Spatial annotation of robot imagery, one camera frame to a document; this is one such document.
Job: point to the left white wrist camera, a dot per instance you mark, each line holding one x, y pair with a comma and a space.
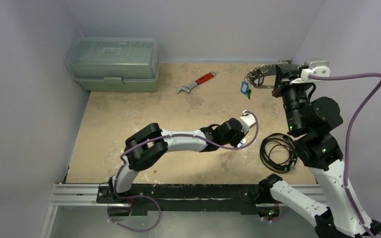
247, 121

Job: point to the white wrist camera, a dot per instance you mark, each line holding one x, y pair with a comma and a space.
315, 67
247, 121

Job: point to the green translucent plastic toolbox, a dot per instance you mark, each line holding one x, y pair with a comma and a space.
115, 64

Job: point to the key with blue tag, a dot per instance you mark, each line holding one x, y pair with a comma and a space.
244, 87

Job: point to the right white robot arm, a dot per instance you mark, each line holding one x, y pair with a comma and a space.
310, 122

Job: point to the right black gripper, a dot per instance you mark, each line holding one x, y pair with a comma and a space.
283, 80

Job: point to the aluminium side rail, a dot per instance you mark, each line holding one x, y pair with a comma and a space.
296, 107

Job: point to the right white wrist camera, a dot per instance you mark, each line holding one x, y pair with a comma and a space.
315, 67

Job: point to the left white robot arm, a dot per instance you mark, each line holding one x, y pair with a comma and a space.
147, 146

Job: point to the red handled adjustable wrench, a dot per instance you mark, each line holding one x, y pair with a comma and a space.
202, 79

